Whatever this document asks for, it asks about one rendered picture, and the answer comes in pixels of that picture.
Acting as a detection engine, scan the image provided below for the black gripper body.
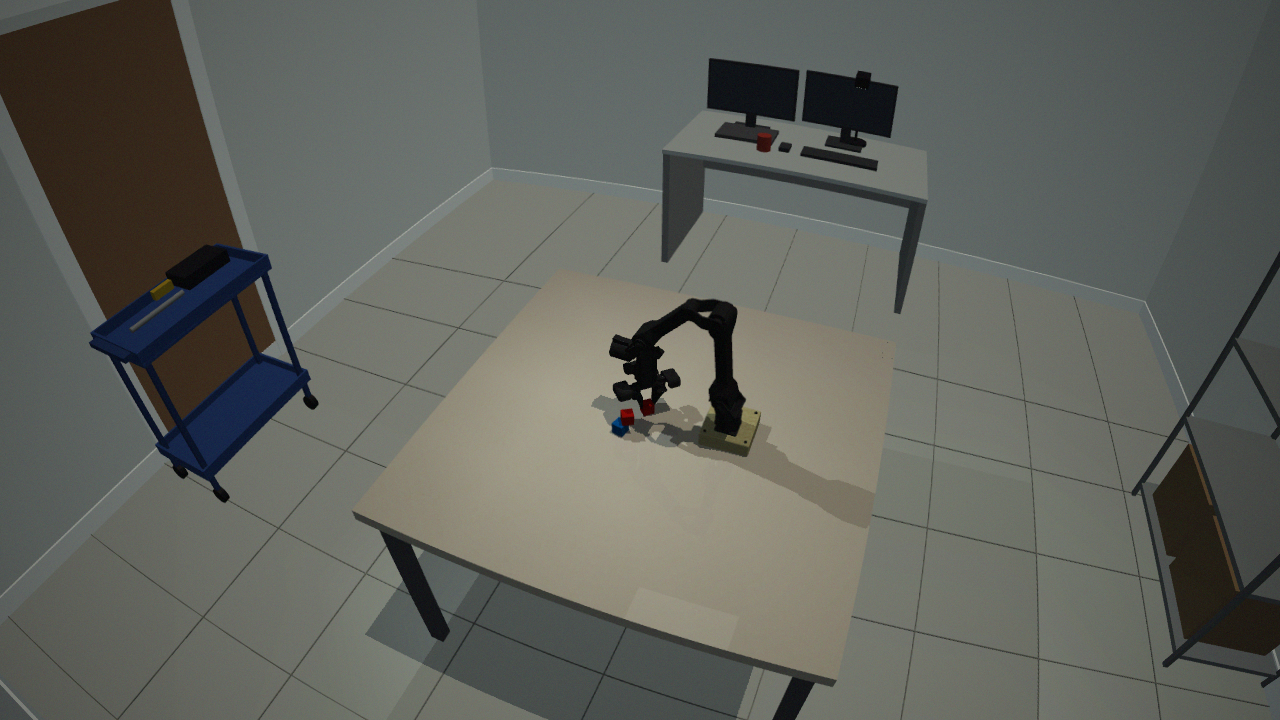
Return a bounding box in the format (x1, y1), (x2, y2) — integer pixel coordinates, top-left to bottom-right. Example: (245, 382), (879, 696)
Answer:
(613, 364), (681, 402)

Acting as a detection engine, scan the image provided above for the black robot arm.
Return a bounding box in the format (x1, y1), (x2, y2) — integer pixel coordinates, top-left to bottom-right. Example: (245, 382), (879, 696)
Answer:
(609, 299), (746, 437)

